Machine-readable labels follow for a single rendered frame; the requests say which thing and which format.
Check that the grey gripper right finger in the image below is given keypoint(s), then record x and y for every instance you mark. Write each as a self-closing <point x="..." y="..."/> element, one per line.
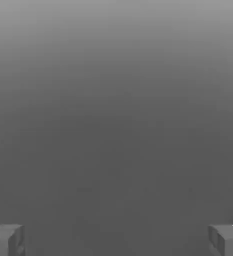
<point x="229" y="243"/>

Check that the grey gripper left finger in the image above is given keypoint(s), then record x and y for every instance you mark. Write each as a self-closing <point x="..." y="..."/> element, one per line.
<point x="2" y="242"/>

